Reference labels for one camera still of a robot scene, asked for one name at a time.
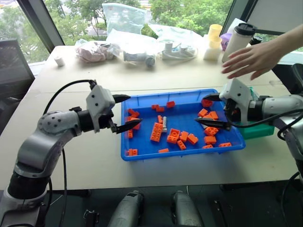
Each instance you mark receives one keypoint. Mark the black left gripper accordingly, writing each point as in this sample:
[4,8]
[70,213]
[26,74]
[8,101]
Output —
[105,119]

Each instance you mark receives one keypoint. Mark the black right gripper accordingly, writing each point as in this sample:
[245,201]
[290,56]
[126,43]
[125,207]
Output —
[231,111]

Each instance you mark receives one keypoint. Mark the person's bare forearm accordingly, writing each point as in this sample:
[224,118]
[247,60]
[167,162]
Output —
[292,39]

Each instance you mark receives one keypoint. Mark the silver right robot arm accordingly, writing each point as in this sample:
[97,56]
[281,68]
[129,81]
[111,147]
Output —
[279,104]

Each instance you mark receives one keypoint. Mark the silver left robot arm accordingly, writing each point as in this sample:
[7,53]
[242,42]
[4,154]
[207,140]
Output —
[35,146]

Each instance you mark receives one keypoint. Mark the green plastic box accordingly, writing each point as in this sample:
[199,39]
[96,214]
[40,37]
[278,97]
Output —
[258,132]

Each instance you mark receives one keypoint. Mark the person's bare hand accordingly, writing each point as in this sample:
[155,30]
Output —
[255,58]

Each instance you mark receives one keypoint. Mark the flat orange building block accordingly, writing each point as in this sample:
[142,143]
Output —
[207,146]
[225,145]
[163,150]

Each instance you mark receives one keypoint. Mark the orange 2x4 lego brick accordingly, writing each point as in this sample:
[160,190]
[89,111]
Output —
[156,132]

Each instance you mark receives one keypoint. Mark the blue plastic tray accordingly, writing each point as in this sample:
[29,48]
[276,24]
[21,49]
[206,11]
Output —
[184,154]

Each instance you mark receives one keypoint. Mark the clear bag with white bottle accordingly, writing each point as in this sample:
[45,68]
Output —
[135,53]

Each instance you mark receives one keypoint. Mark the yellow plastic cup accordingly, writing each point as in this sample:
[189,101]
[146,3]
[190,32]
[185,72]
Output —
[214,43]
[215,30]

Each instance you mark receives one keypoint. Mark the clear bag with pink contents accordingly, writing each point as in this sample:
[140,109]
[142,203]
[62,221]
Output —
[94,51]

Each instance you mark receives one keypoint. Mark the purple plastic object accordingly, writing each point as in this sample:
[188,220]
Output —
[226,41]

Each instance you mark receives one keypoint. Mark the white tumbler with black lid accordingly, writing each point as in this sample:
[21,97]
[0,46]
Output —
[237,42]

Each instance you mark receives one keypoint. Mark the black round bottle cap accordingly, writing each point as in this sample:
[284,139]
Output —
[256,39]

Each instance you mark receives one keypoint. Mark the small white roll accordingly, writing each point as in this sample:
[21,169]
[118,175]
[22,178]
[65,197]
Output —
[59,61]

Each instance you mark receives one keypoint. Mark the black office chair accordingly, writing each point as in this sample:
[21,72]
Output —
[291,75]

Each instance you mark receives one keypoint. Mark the crumpled clear plastic bag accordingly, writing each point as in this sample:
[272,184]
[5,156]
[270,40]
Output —
[176,32]

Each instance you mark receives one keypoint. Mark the large bluish plastic bag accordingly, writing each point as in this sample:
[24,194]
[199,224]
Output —
[124,19]

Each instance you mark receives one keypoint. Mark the grey rounded robot leg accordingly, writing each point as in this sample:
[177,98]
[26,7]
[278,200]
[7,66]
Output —
[187,210]
[127,210]

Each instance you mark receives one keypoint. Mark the black table clamp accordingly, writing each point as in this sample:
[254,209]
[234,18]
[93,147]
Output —
[219,212]
[91,217]

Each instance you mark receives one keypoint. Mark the black mesh chair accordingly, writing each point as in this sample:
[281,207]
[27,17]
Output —
[13,68]

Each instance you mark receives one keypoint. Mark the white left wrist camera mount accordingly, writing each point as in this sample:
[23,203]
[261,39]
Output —
[99,99]

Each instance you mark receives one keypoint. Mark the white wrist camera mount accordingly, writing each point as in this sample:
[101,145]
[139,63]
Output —
[99,99]
[235,91]

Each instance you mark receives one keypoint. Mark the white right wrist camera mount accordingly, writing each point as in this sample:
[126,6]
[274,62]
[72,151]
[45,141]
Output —
[235,91]

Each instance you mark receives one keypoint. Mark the white panel with dark frame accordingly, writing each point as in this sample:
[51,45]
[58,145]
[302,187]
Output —
[274,14]

